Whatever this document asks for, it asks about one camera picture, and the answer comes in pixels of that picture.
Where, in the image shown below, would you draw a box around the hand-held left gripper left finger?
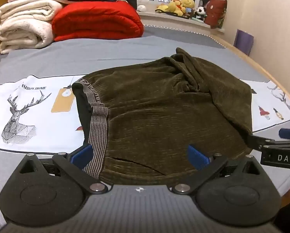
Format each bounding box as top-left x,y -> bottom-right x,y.
19,144 -> 109,195

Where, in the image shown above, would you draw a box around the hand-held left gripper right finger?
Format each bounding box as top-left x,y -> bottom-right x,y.
169,144 -> 263,194

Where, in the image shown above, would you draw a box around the olive corduroy pants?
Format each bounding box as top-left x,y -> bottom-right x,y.
72,47 -> 254,185

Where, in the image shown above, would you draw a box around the purple box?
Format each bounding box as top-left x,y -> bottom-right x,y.
233,29 -> 254,56

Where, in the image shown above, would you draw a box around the grey deer print bed sheet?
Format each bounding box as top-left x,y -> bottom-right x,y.
0,35 -> 290,231

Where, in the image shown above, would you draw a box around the grey mattress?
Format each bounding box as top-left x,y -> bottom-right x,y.
0,24 -> 226,65

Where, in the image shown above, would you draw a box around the red folded blanket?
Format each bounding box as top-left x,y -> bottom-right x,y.
51,0 -> 145,42

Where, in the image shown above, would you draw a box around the dark red cushion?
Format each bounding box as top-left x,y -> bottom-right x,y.
204,0 -> 228,29

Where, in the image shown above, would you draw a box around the white windowsill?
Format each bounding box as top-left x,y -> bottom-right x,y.
137,10 -> 226,34

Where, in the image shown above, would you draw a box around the panda plush toy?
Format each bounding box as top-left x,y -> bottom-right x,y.
195,6 -> 208,23

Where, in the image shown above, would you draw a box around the cream folded blanket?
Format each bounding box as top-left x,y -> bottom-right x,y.
0,0 -> 63,54

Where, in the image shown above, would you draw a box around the orange plush toy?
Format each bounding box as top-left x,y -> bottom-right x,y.
156,0 -> 184,17

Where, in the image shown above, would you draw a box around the yellow bear plush toy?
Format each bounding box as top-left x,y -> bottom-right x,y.
179,0 -> 195,14

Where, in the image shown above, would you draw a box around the white plush toy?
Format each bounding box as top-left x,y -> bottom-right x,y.
136,0 -> 149,12

